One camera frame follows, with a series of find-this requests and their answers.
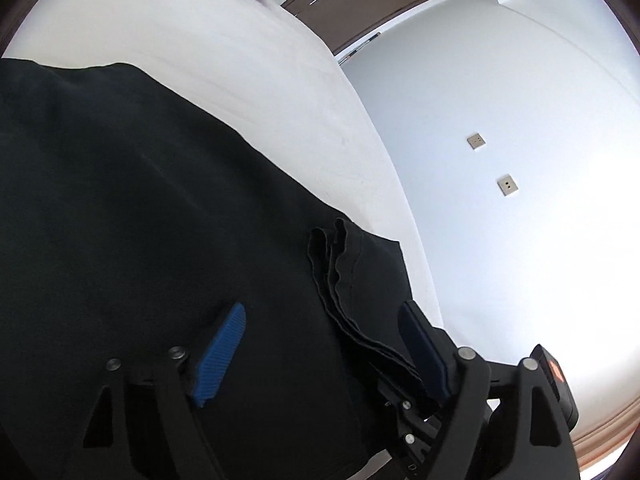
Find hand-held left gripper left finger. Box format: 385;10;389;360
82;302;247;480

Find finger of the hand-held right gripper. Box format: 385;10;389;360
376;382;451;480

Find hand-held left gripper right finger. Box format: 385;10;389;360
398;300;582;480

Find black denim pants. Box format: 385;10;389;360
0;57;453;480

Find thin stick by door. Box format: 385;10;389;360
338;32;381;65

